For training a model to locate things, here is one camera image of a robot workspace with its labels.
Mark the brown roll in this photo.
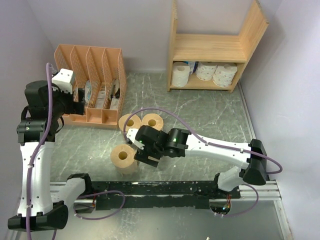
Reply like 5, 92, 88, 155
118, 113, 142, 136
141, 113, 164, 131
148, 156, 160, 163
110, 144, 138, 175

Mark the plain white roll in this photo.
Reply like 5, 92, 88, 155
171, 61, 190, 88

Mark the blue white roll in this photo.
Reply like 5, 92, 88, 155
182, 61, 199, 75

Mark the white patterned roll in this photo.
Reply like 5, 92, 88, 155
212, 62, 238, 88
195, 61, 218, 81

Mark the white patterned roll front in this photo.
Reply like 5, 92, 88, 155
212, 62, 238, 88

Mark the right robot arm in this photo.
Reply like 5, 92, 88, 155
126, 125, 268, 199

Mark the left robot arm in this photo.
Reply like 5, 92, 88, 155
7, 80, 94, 232

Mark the wooden two-tier shelf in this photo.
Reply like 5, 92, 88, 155
166, 0, 269, 93

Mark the peach plastic file organizer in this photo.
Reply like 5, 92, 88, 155
54, 44, 127, 129

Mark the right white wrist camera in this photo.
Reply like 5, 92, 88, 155
126, 128, 144, 150

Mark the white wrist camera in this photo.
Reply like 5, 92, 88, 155
126, 128, 144, 150
52, 68, 75, 94

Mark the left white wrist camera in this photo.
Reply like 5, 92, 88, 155
52, 68, 75, 94

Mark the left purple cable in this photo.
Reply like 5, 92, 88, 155
24, 62, 57, 240

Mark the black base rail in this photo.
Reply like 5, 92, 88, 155
92, 180, 241, 211

